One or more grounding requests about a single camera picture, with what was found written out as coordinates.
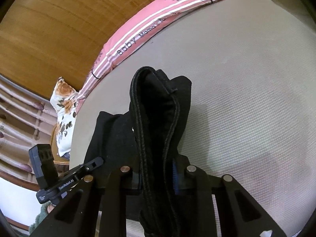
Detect black denim pants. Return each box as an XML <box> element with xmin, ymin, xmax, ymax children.
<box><xmin>84</xmin><ymin>66</ymin><xmax>218</xmax><ymax>237</ymax></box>

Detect grey-green knitted sleeve forearm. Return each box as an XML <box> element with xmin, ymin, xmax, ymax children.
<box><xmin>28</xmin><ymin>202</ymin><xmax>51</xmax><ymax>234</ymax></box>

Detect person's left hand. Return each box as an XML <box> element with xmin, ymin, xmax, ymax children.
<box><xmin>47</xmin><ymin>204</ymin><xmax>55</xmax><ymax>213</ymax></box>

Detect rattan wicker chair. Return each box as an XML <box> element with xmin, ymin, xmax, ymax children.
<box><xmin>50</xmin><ymin>125</ymin><xmax>70</xmax><ymax>166</ymax></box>

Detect beige patterned curtain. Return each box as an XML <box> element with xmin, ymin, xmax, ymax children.
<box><xmin>1</xmin><ymin>76</ymin><xmax>57</xmax><ymax>183</ymax></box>

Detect white floral pillow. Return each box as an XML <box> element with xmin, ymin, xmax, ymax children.
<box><xmin>50</xmin><ymin>77</ymin><xmax>78</xmax><ymax>161</ymax></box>

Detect beige woven bed mat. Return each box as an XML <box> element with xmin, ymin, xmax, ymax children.
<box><xmin>70</xmin><ymin>0</ymin><xmax>315</xmax><ymax>236</ymax></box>

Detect bamboo wooden headboard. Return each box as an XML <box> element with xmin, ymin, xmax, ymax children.
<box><xmin>1</xmin><ymin>0</ymin><xmax>154</xmax><ymax>99</ymax></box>

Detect pink striped Baby pillow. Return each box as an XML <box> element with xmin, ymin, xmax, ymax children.
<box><xmin>75</xmin><ymin>0</ymin><xmax>221</xmax><ymax>110</ymax></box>

